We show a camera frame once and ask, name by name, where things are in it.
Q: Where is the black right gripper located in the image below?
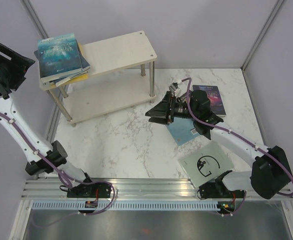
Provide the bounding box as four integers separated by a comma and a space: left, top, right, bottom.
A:
145, 90, 199, 125

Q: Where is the teal ocean cover book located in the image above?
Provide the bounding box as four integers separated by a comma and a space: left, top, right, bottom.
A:
37, 33, 83, 83

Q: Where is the navy blue hardcover book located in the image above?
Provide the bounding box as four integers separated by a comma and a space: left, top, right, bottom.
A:
39, 53, 91, 87

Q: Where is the yellow Little Prince book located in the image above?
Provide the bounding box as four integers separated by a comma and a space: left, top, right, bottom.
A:
49, 42, 91, 87

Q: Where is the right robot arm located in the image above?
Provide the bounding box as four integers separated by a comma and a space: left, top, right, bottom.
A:
145, 90, 293, 200

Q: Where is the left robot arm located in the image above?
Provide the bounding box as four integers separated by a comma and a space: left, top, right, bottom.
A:
0, 43, 96, 198

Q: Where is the light blue thin booklet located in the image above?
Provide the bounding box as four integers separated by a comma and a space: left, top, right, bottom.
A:
166, 117, 204, 146

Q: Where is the black gold emblem book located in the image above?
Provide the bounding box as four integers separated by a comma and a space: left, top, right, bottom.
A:
179, 92, 187, 102

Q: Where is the purple galaxy cover book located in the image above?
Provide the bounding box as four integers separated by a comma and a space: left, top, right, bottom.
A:
192, 85, 226, 117

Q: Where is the white two-tier shelf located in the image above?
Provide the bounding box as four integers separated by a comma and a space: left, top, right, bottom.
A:
39, 30, 157, 127

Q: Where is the white book black circle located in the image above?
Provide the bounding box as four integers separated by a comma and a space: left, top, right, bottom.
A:
178, 141, 234, 188

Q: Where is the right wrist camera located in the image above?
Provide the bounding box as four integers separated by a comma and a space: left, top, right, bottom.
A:
169, 81, 182, 97

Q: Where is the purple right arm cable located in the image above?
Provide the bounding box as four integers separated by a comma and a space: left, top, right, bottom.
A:
177, 77, 293, 216

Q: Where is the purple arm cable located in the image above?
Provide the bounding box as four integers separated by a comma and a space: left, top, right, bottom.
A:
0, 107, 116, 230
177, 77, 293, 216

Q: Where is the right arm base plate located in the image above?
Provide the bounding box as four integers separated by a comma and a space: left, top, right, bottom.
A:
197, 182, 245, 200

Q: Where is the white slotted cable duct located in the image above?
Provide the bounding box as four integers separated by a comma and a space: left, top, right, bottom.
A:
31, 200, 220, 211

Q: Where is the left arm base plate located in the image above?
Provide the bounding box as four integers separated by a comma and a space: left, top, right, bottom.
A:
66, 182, 112, 199

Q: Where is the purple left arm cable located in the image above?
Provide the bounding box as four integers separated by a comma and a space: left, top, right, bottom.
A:
0, 107, 116, 230

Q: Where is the aluminium frame rail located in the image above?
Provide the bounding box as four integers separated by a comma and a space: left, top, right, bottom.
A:
21, 178, 293, 202

